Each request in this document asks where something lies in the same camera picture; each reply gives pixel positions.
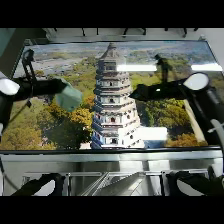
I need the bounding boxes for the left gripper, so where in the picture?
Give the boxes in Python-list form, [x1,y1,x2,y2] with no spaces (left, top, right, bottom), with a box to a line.
[31,78,68,99]

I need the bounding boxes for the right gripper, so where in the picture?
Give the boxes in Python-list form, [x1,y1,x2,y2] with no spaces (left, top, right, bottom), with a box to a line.
[129,81,178,102]

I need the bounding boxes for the pale green shirt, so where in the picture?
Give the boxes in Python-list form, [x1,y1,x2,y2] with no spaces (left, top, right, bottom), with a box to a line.
[54,78,84,113]

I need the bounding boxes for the silver frame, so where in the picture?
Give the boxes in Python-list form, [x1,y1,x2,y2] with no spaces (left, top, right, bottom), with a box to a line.
[0,149,224,197]

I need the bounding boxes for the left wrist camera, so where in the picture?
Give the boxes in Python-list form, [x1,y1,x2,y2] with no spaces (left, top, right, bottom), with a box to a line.
[21,48,38,85]

